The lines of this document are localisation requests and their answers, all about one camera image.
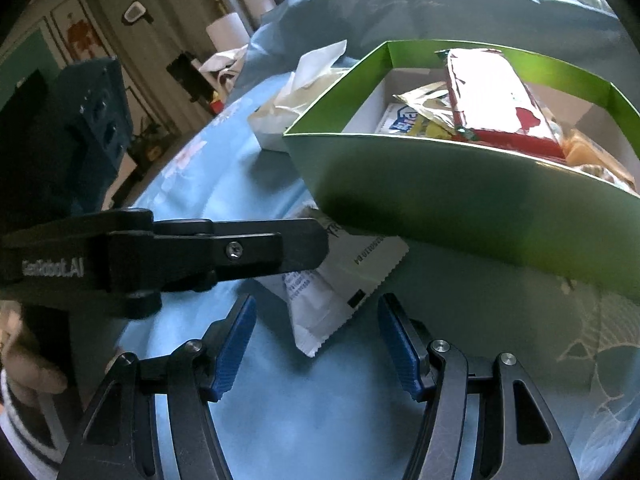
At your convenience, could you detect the person's left forearm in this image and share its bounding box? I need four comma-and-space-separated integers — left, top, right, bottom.
0, 370, 76, 480

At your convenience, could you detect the green floor plant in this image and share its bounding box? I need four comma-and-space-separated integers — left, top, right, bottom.
127, 117, 171, 163

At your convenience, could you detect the yellow snack packet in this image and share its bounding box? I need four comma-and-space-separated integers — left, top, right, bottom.
392, 82, 468, 141

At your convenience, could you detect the plain white snack packet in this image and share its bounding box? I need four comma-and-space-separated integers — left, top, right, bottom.
255, 205, 411, 358

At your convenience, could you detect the white tissue pack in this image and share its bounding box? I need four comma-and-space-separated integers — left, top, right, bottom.
247, 40, 358, 153

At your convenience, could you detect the white paper roll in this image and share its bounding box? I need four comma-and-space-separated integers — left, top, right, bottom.
206, 12, 251, 56

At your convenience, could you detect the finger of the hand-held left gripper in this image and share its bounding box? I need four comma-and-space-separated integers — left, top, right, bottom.
150, 216, 329, 293

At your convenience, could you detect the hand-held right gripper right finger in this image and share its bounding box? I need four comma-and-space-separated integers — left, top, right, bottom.
376, 292, 581, 480

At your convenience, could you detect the teal wall board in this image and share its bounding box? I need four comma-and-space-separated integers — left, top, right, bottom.
0, 27, 63, 106

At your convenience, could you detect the red and white snack packet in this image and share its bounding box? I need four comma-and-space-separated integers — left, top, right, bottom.
435, 47, 568, 161

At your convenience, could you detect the white wall thermostat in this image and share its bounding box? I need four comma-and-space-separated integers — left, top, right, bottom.
122, 2, 153, 26

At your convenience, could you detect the green cardboard box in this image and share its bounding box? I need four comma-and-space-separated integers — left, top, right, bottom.
282, 40, 640, 306

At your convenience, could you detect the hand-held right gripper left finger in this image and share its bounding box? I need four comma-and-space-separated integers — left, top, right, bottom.
56, 294, 258, 480

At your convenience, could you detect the white and blue biscuit packet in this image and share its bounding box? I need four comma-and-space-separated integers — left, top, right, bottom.
374, 102, 426, 136

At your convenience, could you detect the wall poster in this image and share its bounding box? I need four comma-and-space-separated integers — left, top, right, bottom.
50, 0, 116, 63

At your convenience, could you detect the rolled blue quilt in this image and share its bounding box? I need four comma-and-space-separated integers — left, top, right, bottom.
247, 0, 626, 91

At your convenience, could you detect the black device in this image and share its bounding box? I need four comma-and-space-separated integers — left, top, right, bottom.
166, 50, 206, 103

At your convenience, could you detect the white plastic bag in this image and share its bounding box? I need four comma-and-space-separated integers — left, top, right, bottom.
197, 45, 249, 98

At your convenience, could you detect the person's left hand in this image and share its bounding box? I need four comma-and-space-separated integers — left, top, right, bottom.
0, 305, 71, 396

